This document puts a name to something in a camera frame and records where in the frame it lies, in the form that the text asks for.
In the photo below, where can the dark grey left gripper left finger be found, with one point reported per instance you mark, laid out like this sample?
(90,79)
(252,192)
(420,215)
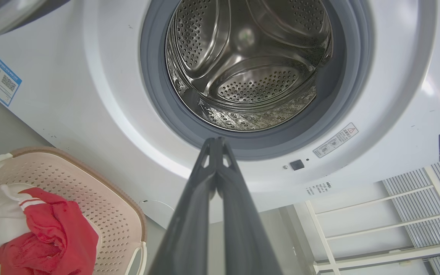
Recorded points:
(189,229)

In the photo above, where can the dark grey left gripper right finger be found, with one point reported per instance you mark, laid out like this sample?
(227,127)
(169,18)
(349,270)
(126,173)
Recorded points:
(243,236)

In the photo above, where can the red and white garment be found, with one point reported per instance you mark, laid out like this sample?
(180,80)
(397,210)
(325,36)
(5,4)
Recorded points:
(59,236)

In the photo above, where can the cream perforated laundry basket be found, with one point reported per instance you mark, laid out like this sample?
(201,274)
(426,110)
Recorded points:
(101,214)

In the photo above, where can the stainless steel washing machine drum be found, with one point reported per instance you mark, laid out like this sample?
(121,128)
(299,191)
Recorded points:
(243,76)

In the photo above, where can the round drain filter cover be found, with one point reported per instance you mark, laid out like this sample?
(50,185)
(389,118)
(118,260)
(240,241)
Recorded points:
(155,212)

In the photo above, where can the black door latch socket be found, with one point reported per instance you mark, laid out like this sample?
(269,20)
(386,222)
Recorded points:
(297,165)

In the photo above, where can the grey rubber door gasket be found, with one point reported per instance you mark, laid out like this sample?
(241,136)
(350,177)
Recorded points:
(174,126)

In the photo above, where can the grey warning sticker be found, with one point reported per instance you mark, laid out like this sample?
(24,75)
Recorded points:
(335,140)

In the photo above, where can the white front-load washing machine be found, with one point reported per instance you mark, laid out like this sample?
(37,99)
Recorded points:
(90,95)

